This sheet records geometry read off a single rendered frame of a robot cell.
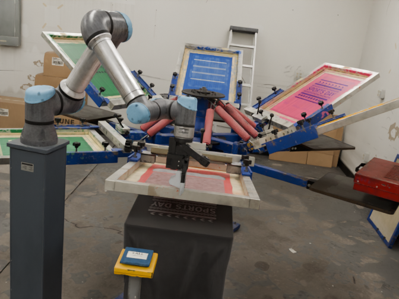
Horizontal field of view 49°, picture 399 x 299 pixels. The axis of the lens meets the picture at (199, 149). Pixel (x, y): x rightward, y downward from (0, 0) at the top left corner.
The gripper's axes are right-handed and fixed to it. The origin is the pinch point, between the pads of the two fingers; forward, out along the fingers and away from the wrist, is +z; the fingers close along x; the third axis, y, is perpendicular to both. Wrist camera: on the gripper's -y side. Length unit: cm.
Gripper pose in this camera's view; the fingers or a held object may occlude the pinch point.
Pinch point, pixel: (182, 191)
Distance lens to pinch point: 167.2
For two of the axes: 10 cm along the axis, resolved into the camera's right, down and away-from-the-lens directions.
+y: -9.9, -1.2, 0.2
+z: -1.2, 9.9, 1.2
